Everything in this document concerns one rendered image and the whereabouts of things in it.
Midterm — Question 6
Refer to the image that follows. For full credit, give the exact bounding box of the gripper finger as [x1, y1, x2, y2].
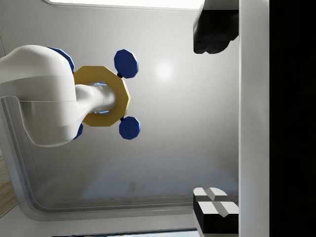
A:
[193, 187, 239, 237]
[193, 0, 239, 55]

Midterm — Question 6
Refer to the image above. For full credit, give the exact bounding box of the drone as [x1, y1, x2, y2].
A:
[47, 46, 141, 141]

